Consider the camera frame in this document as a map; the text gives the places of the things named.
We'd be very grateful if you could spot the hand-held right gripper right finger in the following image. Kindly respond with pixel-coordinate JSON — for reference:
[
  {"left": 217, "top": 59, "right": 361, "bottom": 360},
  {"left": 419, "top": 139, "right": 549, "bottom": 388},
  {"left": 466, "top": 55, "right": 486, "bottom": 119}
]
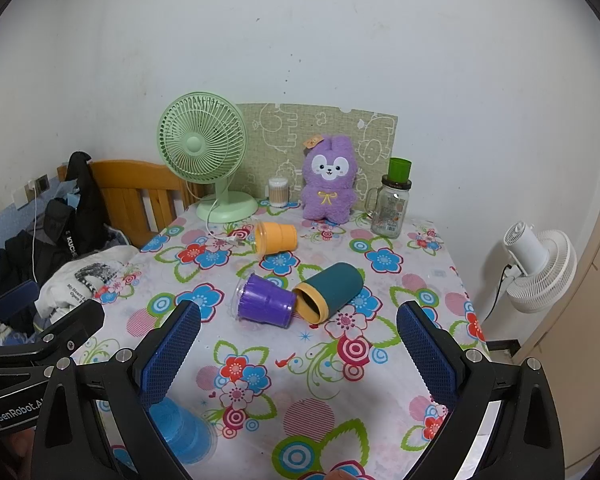
[{"left": 396, "top": 301, "right": 566, "bottom": 480}]

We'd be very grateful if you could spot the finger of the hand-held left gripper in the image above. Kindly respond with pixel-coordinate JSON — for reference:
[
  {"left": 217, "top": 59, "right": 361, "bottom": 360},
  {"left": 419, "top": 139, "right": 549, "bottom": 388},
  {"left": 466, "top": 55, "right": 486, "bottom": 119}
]
[
  {"left": 30, "top": 300, "right": 106, "bottom": 362},
  {"left": 0, "top": 280, "right": 41, "bottom": 322}
]

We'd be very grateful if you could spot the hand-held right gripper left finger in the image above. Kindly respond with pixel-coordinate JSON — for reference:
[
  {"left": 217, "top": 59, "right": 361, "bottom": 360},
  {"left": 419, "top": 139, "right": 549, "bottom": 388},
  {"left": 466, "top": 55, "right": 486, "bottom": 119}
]
[{"left": 30, "top": 300, "right": 203, "bottom": 480}]

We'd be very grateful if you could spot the blue plastic cup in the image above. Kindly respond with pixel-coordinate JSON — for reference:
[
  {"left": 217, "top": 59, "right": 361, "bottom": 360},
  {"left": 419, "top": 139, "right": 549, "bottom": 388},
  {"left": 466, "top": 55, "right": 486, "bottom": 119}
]
[{"left": 147, "top": 395, "right": 218, "bottom": 465}]

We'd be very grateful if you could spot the purple plastic cup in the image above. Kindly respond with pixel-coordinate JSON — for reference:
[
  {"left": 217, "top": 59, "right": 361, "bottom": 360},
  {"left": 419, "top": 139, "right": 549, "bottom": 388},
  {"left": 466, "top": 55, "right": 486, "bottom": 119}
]
[{"left": 231, "top": 272, "right": 298, "bottom": 329}]

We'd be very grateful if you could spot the teal cup with yellow rim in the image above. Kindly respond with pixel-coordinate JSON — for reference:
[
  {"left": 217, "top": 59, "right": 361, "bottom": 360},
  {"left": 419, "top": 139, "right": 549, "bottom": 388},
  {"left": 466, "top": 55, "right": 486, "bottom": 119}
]
[{"left": 292, "top": 262, "right": 365, "bottom": 323}]

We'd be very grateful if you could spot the orange plastic cup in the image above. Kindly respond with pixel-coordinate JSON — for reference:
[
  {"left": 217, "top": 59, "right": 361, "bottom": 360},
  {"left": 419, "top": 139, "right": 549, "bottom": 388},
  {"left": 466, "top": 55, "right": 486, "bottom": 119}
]
[{"left": 253, "top": 221, "right": 299, "bottom": 256}]

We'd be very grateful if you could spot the white printed shirt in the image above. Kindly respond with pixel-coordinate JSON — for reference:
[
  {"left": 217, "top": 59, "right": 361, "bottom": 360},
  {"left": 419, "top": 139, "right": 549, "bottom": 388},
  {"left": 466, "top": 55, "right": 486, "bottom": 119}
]
[{"left": 34, "top": 246, "right": 141, "bottom": 331}]

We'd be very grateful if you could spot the blue bed sheet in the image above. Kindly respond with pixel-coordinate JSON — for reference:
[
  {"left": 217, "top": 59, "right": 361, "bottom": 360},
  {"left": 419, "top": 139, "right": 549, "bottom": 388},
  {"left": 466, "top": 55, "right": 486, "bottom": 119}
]
[{"left": 0, "top": 207, "right": 36, "bottom": 271}]

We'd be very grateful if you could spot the black jacket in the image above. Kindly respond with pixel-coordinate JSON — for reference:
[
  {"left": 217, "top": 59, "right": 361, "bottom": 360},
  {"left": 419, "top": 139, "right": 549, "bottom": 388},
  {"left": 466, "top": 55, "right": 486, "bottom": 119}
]
[{"left": 0, "top": 151, "right": 113, "bottom": 321}]

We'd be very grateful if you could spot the floral tablecloth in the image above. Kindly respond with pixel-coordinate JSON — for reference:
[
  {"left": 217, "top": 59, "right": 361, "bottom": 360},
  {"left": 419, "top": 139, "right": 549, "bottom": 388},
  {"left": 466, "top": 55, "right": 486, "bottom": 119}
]
[{"left": 72, "top": 200, "right": 488, "bottom": 480}]

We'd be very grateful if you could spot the wooden chair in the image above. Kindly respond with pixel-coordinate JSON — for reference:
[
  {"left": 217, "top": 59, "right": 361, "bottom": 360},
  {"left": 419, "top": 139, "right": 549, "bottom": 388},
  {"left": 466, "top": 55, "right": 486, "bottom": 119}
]
[{"left": 57, "top": 160, "right": 203, "bottom": 248}]

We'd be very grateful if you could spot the white standing fan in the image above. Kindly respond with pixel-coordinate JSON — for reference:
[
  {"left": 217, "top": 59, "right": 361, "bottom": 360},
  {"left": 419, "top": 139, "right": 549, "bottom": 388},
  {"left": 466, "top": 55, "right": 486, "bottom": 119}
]
[{"left": 502, "top": 220, "right": 578, "bottom": 314}]

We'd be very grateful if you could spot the glass jar with green lid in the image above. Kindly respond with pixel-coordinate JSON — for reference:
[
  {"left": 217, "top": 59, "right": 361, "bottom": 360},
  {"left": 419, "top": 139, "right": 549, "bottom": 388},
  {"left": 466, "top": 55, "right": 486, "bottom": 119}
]
[{"left": 365, "top": 157, "right": 413, "bottom": 238}]

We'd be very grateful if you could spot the purple plush rabbit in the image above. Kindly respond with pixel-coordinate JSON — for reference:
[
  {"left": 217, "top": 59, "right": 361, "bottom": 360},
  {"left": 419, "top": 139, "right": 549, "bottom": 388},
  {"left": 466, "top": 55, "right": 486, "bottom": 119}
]
[{"left": 300, "top": 133, "right": 357, "bottom": 223}]

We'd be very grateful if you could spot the cotton swab jar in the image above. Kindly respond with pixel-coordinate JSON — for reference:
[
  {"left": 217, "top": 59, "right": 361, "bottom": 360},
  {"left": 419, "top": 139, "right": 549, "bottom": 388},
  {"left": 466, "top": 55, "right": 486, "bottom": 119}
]
[{"left": 268, "top": 177, "right": 291, "bottom": 207}]

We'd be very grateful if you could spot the green desk fan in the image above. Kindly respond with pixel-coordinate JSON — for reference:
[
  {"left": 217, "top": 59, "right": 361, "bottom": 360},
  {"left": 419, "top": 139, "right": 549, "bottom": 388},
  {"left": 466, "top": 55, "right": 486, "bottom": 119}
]
[{"left": 157, "top": 92, "right": 258, "bottom": 223}]

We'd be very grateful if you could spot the green animal print placemat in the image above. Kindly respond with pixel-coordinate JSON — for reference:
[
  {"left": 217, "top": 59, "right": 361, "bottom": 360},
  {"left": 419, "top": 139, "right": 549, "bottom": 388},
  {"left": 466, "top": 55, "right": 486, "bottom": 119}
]
[{"left": 235, "top": 103, "right": 398, "bottom": 201}]

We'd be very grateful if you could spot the white charger cable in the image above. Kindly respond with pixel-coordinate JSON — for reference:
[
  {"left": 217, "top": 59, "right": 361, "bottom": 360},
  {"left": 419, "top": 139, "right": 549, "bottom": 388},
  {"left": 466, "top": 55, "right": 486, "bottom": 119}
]
[{"left": 26, "top": 185, "right": 39, "bottom": 286}]

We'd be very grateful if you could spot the black power cable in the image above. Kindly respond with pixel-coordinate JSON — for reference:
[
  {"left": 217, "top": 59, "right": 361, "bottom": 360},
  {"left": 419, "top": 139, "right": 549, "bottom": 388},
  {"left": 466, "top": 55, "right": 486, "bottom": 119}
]
[{"left": 480, "top": 262, "right": 511, "bottom": 323}]

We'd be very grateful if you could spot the white fan cable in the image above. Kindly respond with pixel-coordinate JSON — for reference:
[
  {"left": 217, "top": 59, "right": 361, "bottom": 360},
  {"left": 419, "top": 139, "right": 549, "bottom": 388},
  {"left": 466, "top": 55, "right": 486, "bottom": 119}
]
[{"left": 206, "top": 207, "right": 248, "bottom": 248}]

